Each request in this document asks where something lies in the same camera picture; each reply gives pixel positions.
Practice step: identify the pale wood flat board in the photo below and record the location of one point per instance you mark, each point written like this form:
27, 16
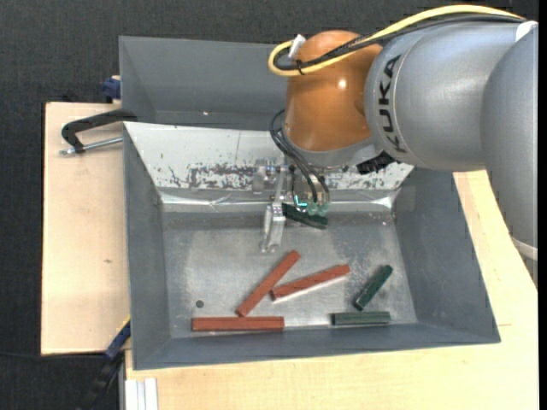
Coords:
85, 237

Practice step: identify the red-brown flat block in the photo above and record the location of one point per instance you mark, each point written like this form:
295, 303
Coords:
269, 283
312, 282
237, 323

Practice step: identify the dark green flat block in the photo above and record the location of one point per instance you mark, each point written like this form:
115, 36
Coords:
360, 318
373, 287

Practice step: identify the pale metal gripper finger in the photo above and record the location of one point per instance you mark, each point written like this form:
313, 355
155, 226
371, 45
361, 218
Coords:
278, 224
267, 229

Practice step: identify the grey metal bin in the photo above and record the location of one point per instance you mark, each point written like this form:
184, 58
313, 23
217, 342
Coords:
222, 246

